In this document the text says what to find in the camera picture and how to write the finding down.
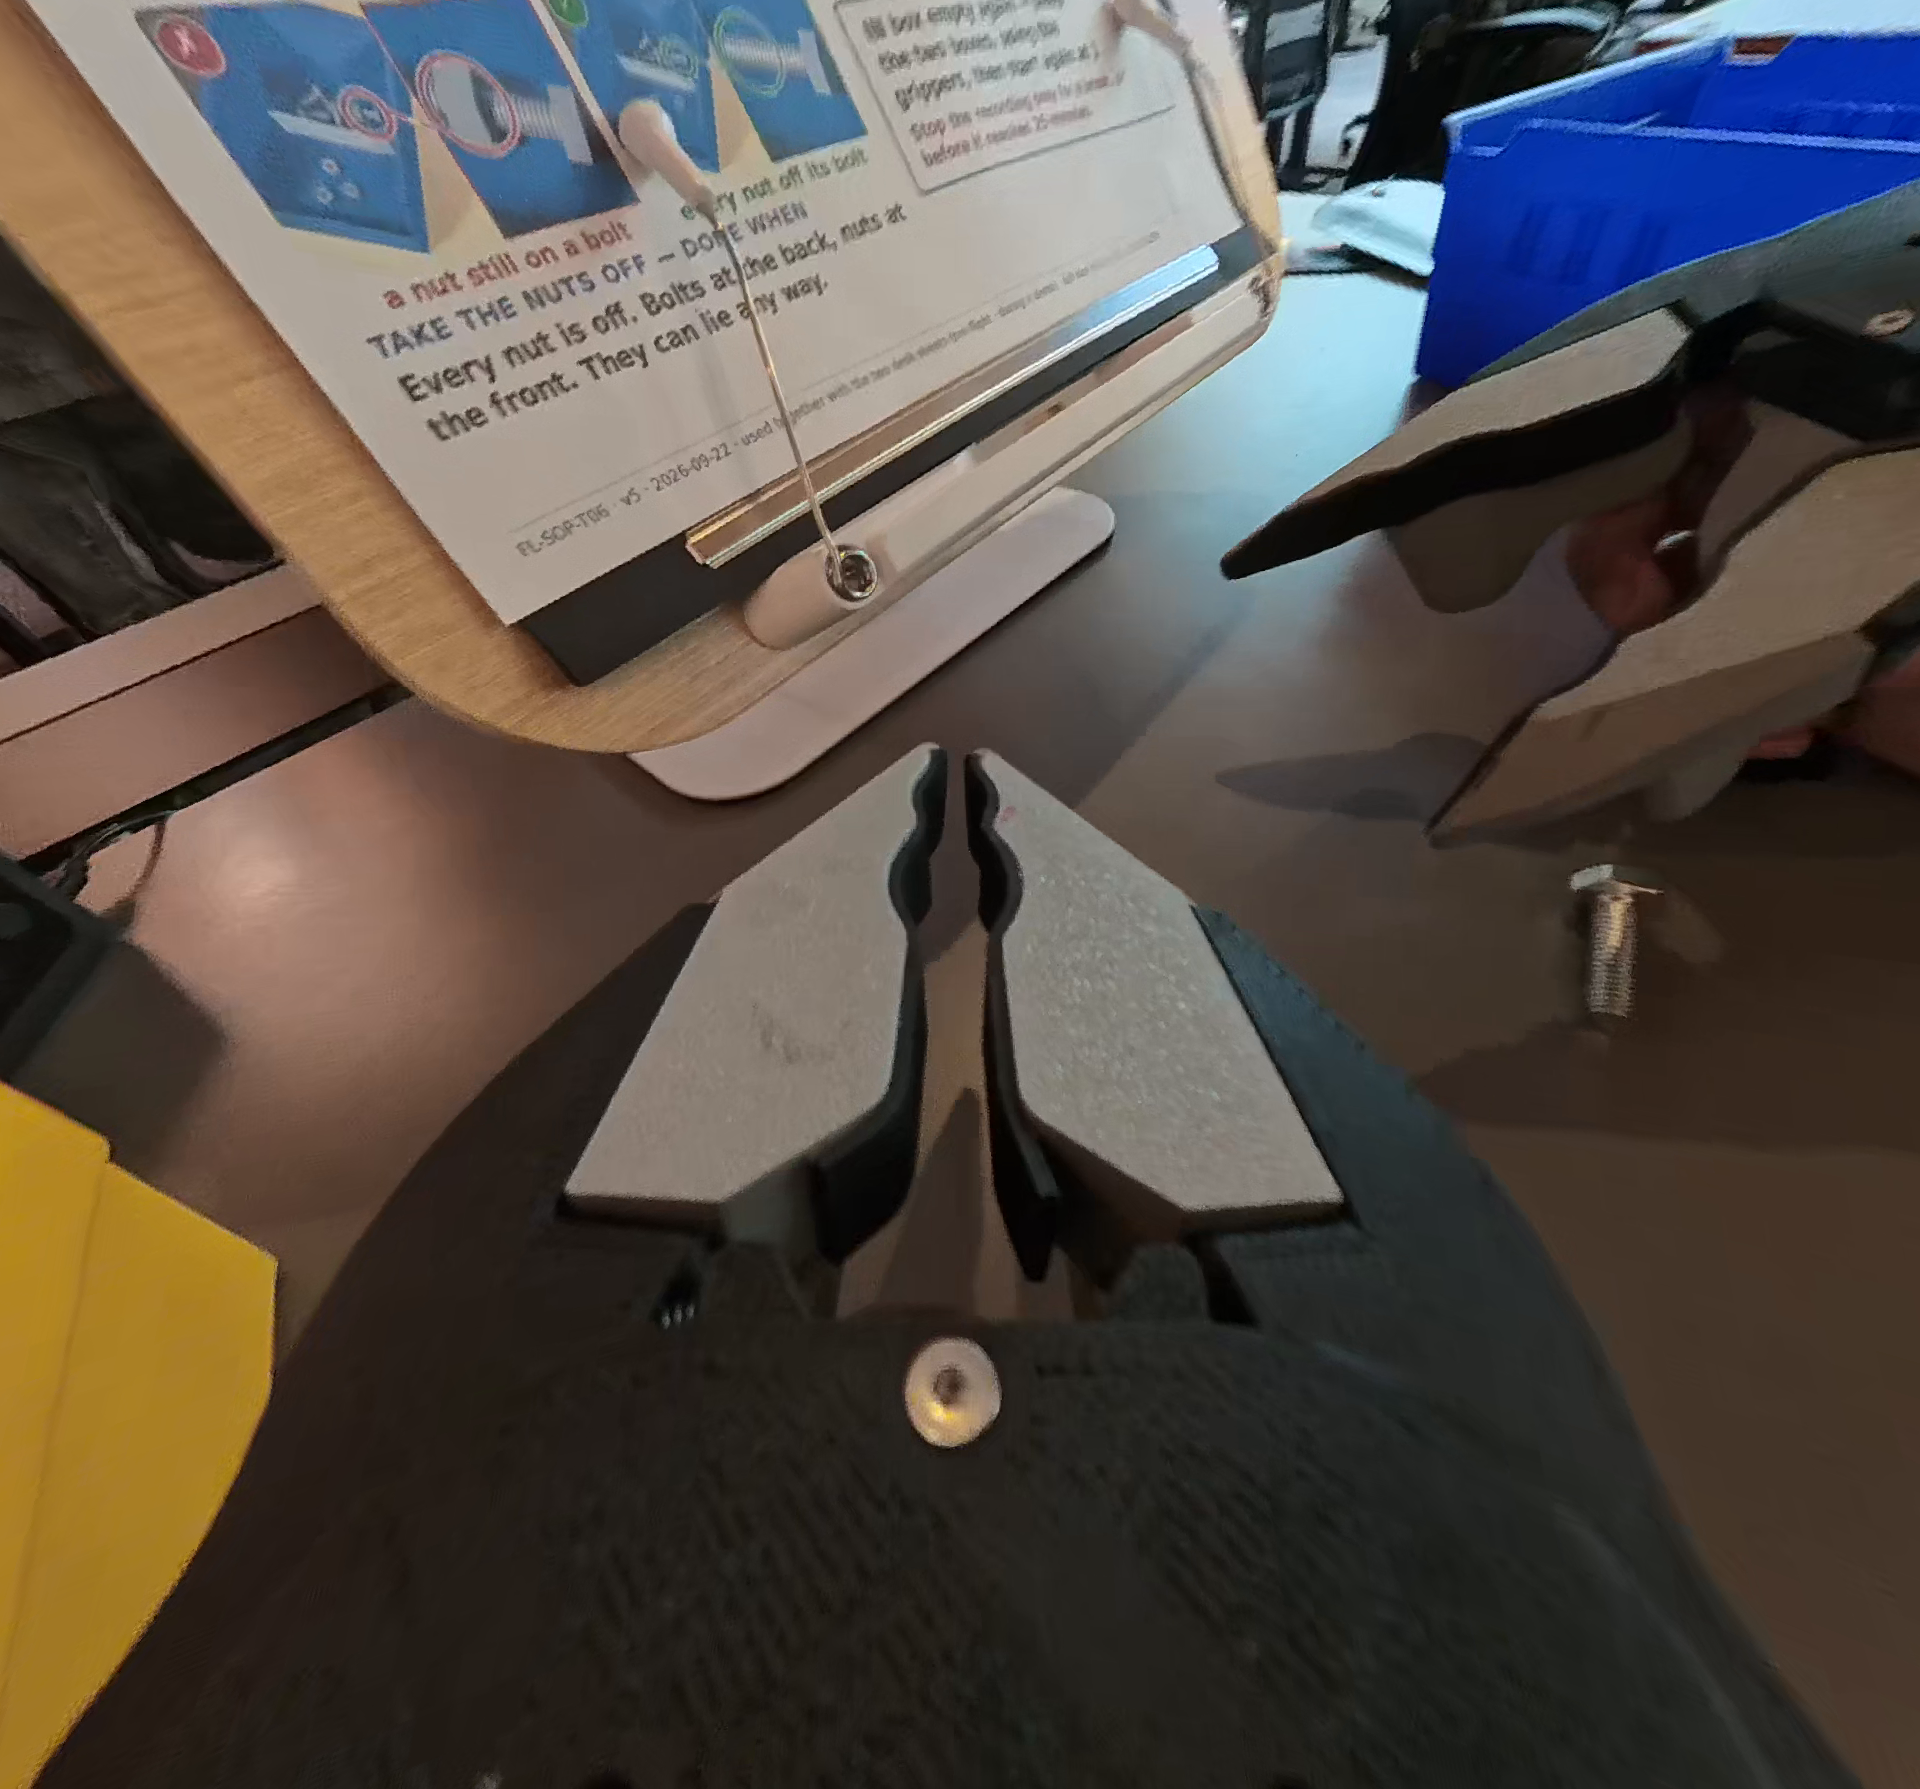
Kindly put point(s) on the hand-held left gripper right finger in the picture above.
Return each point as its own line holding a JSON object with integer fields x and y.
{"x": 1155, "y": 1053}

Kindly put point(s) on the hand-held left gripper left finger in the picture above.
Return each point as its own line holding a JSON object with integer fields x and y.
{"x": 750, "y": 1040}

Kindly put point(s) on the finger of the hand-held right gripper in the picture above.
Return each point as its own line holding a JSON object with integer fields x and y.
{"x": 1501, "y": 432}
{"x": 1770, "y": 590}

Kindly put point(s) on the steel hex bolt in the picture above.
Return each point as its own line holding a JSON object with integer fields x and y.
{"x": 1609, "y": 948}

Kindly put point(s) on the yellow plastic bin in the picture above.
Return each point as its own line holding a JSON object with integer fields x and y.
{"x": 107, "y": 1369}

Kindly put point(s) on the person's right hand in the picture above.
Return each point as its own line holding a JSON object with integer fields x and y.
{"x": 1642, "y": 574}

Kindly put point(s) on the blue plastic bin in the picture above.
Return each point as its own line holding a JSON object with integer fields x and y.
{"x": 1575, "y": 230}

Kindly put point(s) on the white rounded object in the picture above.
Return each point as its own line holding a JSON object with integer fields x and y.
{"x": 1374, "y": 230}

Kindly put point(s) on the printed instruction sheet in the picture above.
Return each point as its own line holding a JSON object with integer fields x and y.
{"x": 962, "y": 244}

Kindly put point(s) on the instruction sheet on stand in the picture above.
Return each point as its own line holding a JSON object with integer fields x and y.
{"x": 299, "y": 468}

